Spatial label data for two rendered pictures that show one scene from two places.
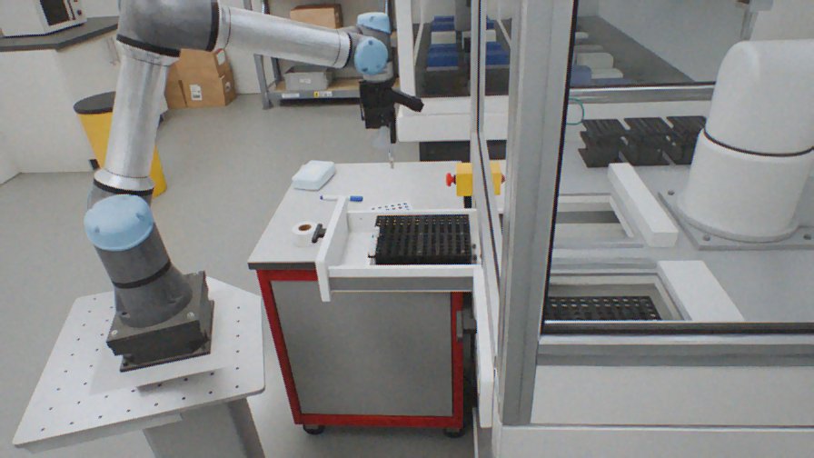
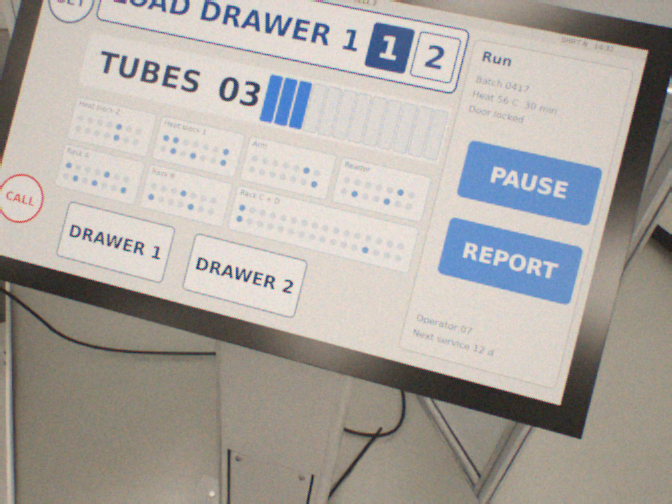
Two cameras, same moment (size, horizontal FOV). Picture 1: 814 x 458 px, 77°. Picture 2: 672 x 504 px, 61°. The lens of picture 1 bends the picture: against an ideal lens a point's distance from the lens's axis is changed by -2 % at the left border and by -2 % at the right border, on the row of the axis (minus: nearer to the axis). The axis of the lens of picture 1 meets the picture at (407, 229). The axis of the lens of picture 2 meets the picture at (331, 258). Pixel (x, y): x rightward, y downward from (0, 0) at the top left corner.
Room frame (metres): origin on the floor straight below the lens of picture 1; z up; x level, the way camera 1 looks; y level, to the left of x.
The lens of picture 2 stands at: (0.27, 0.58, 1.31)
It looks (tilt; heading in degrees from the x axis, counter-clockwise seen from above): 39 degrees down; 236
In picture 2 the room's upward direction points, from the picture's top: 9 degrees clockwise
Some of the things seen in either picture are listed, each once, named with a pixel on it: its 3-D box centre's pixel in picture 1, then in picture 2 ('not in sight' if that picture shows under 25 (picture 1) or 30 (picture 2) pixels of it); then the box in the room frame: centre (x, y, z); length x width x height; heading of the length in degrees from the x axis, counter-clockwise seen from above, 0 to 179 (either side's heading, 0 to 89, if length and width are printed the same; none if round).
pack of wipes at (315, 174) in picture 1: (314, 174); not in sight; (1.62, 0.30, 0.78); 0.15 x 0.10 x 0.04; 161
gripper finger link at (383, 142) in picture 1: (384, 144); not in sight; (1.30, 0.05, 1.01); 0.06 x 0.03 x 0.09; 101
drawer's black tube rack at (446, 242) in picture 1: (421, 245); not in sight; (1.01, -0.03, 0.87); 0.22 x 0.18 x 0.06; 84
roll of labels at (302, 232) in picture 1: (305, 233); not in sight; (1.24, 0.28, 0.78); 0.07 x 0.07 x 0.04
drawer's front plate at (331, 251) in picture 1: (335, 244); not in sight; (1.03, 0.17, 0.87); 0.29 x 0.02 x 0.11; 174
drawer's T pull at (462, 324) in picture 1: (466, 325); not in sight; (0.69, -0.09, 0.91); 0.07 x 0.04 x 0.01; 174
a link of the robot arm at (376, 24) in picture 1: (373, 38); not in sight; (1.32, 0.05, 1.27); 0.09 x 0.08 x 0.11; 120
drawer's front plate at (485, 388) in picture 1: (481, 340); not in sight; (0.68, -0.12, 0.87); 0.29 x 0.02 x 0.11; 174
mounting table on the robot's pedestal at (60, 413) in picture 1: (165, 356); not in sight; (0.87, 0.56, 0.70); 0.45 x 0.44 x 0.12; 103
